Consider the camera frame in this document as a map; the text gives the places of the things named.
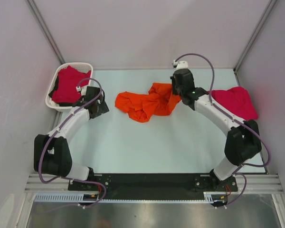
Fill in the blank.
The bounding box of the white slotted cable duct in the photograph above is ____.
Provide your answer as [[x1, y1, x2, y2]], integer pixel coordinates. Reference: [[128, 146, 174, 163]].
[[34, 193, 226, 204]]

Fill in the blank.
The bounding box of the aluminium frame rail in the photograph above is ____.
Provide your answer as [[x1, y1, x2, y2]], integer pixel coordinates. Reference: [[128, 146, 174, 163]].
[[25, 172, 282, 193]]

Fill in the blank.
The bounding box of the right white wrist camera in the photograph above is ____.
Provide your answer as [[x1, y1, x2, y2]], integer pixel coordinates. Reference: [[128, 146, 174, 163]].
[[172, 61, 189, 70]]

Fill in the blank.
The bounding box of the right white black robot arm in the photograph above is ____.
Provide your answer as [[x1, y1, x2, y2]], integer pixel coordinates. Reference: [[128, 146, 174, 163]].
[[171, 68, 262, 190]]

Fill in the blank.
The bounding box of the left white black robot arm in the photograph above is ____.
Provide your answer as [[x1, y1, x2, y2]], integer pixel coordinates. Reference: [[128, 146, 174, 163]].
[[33, 86, 109, 190]]

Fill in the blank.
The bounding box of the folded magenta t shirt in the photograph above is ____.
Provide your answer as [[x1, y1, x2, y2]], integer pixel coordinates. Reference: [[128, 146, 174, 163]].
[[211, 86, 258, 121]]

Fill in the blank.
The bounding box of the white plastic basket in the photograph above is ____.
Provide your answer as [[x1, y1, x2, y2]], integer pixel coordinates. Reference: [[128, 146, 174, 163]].
[[45, 62, 93, 112]]

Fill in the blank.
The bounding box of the orange t shirt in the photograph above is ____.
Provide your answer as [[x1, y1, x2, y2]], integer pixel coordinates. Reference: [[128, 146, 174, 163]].
[[115, 83, 181, 123]]

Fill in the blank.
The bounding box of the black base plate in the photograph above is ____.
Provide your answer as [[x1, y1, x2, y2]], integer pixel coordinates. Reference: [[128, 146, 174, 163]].
[[68, 172, 238, 201]]

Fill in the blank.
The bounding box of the black shirt in basket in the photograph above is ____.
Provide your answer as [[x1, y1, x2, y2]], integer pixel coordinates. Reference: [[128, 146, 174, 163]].
[[48, 76, 81, 107]]

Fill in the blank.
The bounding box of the purple cable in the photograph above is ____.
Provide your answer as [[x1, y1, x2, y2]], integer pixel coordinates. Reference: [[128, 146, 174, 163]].
[[38, 77, 107, 211], [172, 53, 273, 209]]

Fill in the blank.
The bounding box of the right aluminium corner post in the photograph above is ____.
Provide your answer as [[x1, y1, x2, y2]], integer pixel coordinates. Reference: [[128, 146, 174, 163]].
[[233, 0, 279, 74]]

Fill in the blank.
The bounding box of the magenta shirt in basket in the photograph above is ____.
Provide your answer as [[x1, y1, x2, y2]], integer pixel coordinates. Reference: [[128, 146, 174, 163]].
[[48, 66, 91, 106]]

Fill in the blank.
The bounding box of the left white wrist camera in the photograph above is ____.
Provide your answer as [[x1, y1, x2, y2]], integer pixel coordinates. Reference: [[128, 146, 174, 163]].
[[76, 85, 88, 95]]

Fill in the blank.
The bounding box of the left aluminium corner post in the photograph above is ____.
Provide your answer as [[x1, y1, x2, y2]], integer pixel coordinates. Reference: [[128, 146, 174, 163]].
[[25, 0, 65, 64]]

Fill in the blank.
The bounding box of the aluminium corner post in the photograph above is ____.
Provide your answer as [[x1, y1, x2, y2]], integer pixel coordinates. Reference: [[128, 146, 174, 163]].
[[25, 0, 65, 64], [233, 0, 279, 74]]

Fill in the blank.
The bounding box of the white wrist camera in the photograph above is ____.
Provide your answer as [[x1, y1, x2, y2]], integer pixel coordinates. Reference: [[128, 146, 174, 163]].
[[172, 61, 189, 70], [76, 85, 88, 95]]

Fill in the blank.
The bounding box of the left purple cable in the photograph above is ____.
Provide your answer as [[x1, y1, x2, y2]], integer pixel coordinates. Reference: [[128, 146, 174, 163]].
[[38, 77, 107, 211]]

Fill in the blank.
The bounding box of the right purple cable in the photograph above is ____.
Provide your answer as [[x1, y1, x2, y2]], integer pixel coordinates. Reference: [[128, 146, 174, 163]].
[[172, 53, 273, 209]]

